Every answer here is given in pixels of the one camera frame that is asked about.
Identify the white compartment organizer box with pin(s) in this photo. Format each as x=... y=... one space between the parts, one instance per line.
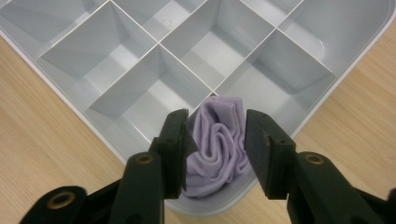
x=186 y=56

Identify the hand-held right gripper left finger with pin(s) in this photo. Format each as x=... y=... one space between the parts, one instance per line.
x=162 y=155

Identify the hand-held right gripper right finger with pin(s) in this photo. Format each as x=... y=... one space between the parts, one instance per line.
x=280 y=161

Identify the lilac ankle sock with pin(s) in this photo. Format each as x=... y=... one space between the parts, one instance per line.
x=218 y=146

